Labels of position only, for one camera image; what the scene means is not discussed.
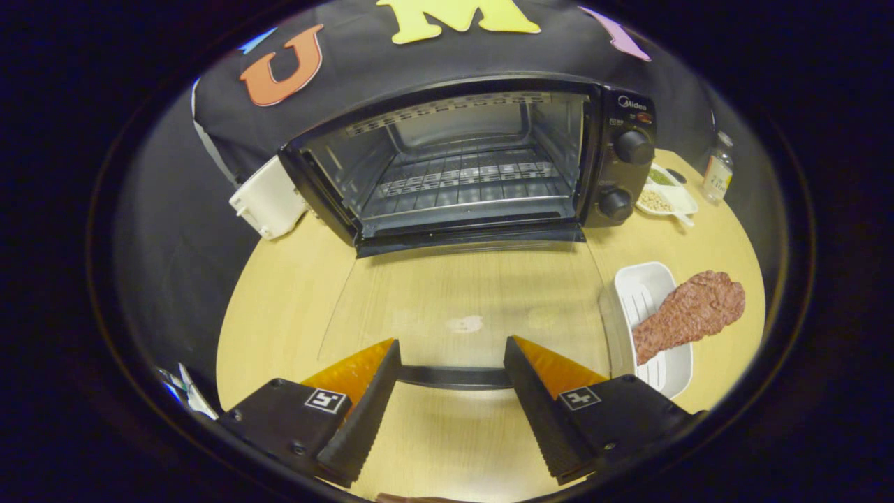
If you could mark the white bread toaster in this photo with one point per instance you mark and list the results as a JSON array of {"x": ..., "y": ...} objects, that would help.
[{"x": 269, "y": 199}]

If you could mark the white plastic tray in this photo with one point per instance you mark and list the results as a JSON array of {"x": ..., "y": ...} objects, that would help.
[{"x": 646, "y": 283}]

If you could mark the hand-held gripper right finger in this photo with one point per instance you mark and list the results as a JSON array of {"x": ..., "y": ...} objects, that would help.
[{"x": 548, "y": 419}]

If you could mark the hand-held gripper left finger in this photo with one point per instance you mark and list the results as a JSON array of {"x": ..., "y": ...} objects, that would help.
[{"x": 363, "y": 419}]

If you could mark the clear glass bottle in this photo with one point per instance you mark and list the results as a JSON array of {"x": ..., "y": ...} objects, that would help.
[{"x": 718, "y": 175}]

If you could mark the black toaster oven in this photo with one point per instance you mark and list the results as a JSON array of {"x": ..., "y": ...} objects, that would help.
[{"x": 621, "y": 175}]

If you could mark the white divided snack plate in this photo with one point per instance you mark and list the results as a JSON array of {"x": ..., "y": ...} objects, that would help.
[{"x": 656, "y": 201}]

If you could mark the black bottle cap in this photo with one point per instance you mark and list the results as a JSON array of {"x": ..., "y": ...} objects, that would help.
[{"x": 676, "y": 176}]

